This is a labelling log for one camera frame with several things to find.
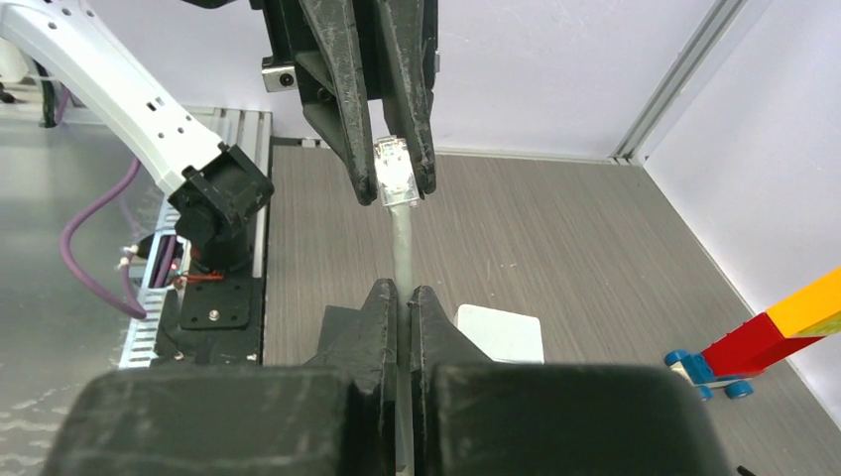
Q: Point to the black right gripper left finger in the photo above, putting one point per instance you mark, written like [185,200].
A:
[332,415]

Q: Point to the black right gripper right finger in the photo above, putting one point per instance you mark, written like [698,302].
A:
[475,416]

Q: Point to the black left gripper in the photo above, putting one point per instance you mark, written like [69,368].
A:
[335,101]

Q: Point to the white network switch box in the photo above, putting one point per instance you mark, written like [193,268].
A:
[502,335]

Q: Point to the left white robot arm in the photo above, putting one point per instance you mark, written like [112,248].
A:
[215,187]

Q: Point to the dark grey foam pad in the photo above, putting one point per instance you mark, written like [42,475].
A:
[335,321]

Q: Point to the colourful toy block tower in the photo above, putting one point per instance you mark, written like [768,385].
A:
[746,352]

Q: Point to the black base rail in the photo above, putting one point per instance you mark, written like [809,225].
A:
[196,317]

